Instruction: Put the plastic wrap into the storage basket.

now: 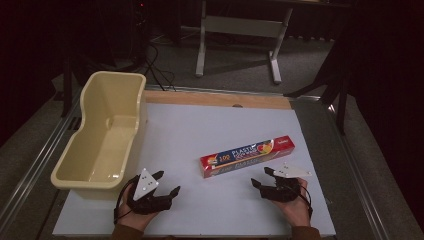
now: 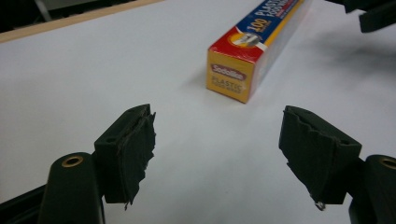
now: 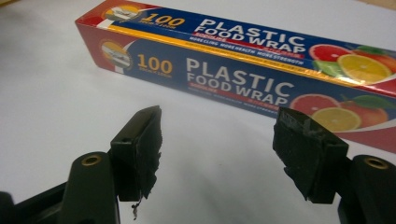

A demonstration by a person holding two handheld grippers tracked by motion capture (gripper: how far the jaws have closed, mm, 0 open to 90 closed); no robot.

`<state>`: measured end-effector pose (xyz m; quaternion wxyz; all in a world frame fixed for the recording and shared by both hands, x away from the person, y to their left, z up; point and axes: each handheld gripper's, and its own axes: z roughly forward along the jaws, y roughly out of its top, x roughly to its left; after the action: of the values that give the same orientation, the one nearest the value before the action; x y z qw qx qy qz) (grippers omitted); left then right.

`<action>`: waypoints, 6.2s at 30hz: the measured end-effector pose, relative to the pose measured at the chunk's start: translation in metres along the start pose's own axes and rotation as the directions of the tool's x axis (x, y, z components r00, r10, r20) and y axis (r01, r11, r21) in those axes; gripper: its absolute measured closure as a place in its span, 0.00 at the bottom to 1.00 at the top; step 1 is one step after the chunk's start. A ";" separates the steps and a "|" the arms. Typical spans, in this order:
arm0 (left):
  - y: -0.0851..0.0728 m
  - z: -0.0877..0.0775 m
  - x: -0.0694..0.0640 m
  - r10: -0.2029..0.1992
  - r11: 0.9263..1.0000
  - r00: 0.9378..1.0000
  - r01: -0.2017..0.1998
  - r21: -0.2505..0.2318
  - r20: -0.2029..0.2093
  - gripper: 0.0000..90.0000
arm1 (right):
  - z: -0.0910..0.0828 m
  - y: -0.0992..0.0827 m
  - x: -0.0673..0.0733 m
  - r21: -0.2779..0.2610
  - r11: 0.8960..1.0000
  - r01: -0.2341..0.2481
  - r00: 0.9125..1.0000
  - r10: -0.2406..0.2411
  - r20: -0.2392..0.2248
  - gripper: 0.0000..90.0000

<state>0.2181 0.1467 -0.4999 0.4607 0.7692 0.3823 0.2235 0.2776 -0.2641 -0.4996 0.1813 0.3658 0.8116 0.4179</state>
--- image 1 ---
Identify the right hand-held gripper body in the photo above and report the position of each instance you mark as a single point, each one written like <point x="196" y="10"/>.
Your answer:
<point x="283" y="191"/>

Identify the red plastic wrap box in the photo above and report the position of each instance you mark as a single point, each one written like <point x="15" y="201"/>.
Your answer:
<point x="246" y="156"/>

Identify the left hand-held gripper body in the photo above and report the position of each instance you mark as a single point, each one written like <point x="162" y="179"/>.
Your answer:
<point x="145" y="185"/>

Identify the metal table rail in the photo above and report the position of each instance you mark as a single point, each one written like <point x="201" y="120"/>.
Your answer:
<point x="233" y="91"/>
<point x="36" y="166"/>
<point x="356" y="173"/>

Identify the wooden strip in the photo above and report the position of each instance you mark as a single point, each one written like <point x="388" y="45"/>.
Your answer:
<point x="216" y="99"/>

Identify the cream plastic bin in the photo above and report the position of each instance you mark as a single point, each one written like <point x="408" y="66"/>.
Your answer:
<point x="100" y="146"/>

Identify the white metal stand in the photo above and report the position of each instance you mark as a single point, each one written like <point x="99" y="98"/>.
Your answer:
<point x="240" y="26"/>

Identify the person's right hand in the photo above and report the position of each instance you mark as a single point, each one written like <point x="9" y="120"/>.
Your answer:
<point x="298" y="211"/>

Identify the person's left hand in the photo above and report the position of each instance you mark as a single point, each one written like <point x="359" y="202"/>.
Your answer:
<point x="133" y="220"/>

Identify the white board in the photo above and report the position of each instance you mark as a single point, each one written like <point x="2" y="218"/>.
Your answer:
<point x="206" y="126"/>

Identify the black stand post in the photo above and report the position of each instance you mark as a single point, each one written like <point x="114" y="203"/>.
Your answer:
<point x="67" y="86"/>

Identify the black stand legs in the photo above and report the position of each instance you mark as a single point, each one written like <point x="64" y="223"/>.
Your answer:
<point x="333" y="83"/>

